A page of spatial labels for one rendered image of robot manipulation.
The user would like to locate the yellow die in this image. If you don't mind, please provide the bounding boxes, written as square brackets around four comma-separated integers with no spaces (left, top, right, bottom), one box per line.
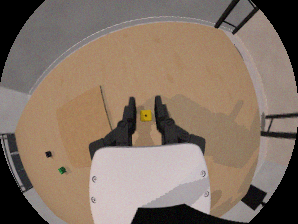
[140,110,152,122]

